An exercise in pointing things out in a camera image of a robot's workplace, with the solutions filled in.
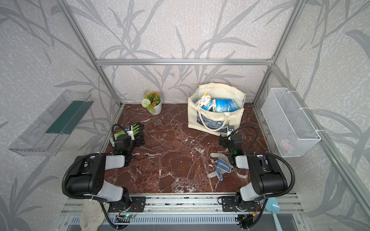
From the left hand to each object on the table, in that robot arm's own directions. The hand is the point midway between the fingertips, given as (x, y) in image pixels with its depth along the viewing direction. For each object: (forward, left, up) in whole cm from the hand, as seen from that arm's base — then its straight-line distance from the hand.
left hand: (136, 133), depth 94 cm
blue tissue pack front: (+12, -45, +18) cm, 50 cm away
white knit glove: (-44, +12, -6) cm, 46 cm away
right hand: (0, -61, +1) cm, 61 cm away
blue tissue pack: (+9, -57, +19) cm, 60 cm away
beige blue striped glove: (-19, -56, -4) cm, 60 cm away
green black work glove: (+6, +2, -6) cm, 8 cm away
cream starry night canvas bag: (+1, -50, +11) cm, 51 cm away
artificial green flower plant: (+25, -6, +7) cm, 26 cm away
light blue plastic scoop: (-40, -79, -4) cm, 88 cm away
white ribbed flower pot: (+22, -11, 0) cm, 25 cm away
